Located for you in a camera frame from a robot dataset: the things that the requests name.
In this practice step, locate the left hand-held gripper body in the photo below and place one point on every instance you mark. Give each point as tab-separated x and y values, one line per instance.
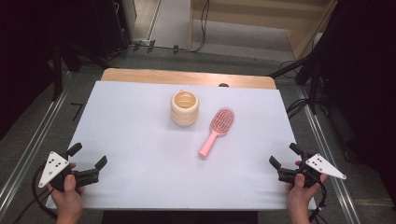
54	166

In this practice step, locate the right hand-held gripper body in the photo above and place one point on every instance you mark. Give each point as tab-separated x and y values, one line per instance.
322	165

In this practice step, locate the pink hairbrush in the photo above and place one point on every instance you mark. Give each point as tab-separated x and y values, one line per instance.
219	123

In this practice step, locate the cream ribbed cup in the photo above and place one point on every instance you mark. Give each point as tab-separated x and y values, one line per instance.
184	116

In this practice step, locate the person's left hand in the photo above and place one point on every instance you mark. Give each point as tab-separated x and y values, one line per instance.
68	202

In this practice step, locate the person's right hand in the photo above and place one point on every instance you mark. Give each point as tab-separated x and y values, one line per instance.
299	199

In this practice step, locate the white table board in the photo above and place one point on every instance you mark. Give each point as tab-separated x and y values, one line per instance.
140	149

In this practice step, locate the black metal stand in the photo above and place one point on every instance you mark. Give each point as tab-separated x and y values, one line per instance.
57	71

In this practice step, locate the dark table grommet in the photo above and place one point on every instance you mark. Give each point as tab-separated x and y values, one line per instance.
223	85

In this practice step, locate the dark curtain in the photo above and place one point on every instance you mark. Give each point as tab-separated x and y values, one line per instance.
367	77
18	62

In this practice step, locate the wooden table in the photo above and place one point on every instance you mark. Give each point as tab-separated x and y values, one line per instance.
186	76

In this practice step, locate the black equipment cabinet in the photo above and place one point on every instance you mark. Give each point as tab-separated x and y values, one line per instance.
109	28

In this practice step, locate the light wooden shelf unit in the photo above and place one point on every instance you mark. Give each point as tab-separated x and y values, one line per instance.
249	15

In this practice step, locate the metal floor rail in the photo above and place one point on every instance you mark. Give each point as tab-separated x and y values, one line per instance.
34	137
327	155

